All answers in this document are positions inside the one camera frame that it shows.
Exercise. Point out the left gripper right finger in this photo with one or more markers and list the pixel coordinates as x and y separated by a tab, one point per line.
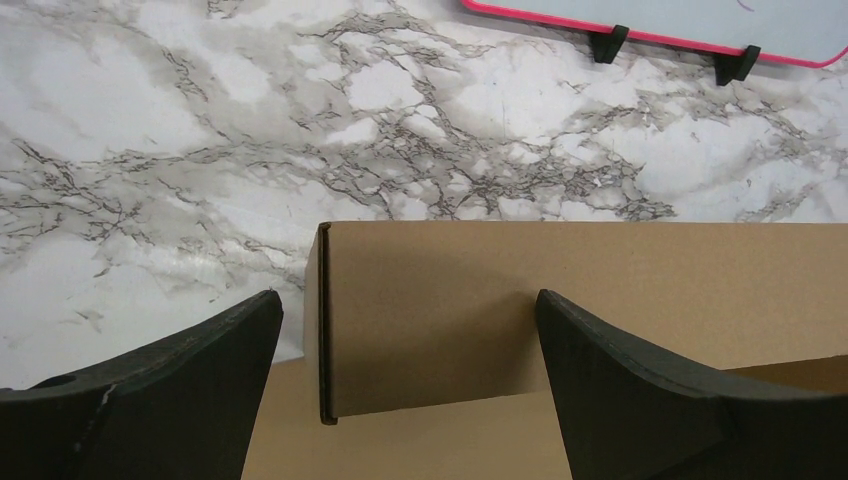
630	409

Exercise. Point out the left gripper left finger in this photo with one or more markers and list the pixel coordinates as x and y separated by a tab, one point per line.
182	407

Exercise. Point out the brown cardboard box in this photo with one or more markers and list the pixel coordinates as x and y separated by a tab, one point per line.
422	355

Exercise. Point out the white board with pink frame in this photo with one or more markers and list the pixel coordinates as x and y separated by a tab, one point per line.
738	34

